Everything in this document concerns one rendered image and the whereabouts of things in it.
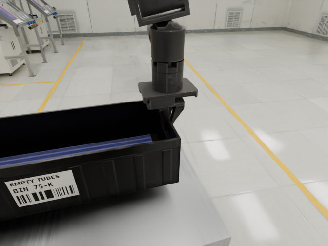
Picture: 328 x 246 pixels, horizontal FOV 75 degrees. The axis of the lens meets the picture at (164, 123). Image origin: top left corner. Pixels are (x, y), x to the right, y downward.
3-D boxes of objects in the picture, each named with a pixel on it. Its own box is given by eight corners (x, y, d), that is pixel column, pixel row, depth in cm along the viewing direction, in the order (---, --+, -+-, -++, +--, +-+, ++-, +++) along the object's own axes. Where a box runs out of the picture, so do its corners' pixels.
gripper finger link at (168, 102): (143, 123, 47) (140, 84, 42) (173, 118, 49) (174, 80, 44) (149, 142, 42) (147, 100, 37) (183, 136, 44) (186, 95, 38)
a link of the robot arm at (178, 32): (151, 23, 31) (189, 23, 31) (148, 16, 36) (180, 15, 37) (152, 69, 35) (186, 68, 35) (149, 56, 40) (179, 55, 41)
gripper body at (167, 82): (138, 91, 42) (135, 53, 38) (185, 85, 45) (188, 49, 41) (144, 107, 37) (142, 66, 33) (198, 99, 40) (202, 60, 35)
